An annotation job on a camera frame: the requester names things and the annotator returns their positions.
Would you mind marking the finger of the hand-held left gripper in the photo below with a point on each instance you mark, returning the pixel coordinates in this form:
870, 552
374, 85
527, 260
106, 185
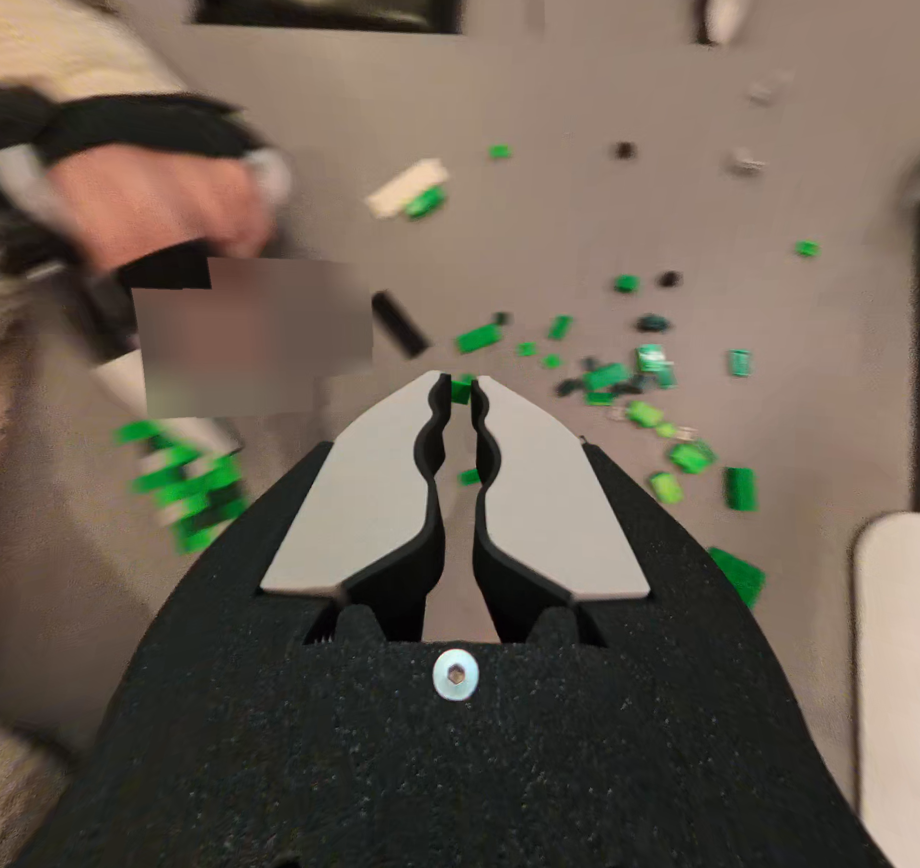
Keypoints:
118, 383

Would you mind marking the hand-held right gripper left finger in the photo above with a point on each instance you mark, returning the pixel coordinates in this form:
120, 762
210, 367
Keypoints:
359, 508

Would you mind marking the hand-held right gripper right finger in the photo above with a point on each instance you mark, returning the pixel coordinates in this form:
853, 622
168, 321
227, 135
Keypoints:
553, 516

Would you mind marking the green mosaic lego panel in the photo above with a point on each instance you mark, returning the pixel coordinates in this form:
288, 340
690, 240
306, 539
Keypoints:
194, 487

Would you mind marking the green lego brick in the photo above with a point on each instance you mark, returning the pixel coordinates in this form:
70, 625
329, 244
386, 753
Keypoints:
425, 203
460, 390

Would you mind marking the person's left forearm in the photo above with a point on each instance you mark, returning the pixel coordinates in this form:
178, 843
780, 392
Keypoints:
65, 41

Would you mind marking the pile of loose lego pieces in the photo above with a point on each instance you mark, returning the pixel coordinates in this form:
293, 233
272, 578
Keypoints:
607, 377

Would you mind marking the black lego plate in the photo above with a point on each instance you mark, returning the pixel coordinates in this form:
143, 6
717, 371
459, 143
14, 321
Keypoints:
400, 325

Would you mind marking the green lego plate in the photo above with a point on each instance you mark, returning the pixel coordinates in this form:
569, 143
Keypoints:
740, 577

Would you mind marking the white lego plate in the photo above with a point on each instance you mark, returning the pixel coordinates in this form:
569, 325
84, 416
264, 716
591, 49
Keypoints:
402, 188

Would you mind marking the small green lego piece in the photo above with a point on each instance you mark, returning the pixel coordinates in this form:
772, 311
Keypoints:
499, 152
807, 248

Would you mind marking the small black lego piece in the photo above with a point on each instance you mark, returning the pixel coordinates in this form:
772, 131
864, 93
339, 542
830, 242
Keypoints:
624, 150

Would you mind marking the small grey lego piece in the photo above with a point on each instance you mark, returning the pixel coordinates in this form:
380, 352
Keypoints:
747, 163
762, 91

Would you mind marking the white rounded pad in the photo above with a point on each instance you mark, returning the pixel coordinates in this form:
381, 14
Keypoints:
888, 667

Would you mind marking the person's cream knit sweater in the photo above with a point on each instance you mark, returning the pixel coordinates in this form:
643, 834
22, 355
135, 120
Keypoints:
21, 774

